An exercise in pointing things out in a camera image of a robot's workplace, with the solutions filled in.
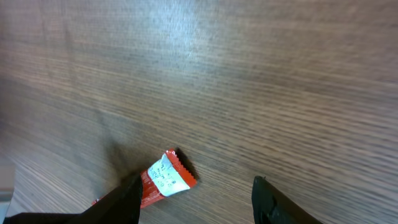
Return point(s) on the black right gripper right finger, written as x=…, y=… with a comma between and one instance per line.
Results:
x=271, y=206

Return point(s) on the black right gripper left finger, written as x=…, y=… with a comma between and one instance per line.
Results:
x=121, y=206

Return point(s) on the red snack bar wrapper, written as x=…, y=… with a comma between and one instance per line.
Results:
x=165, y=177

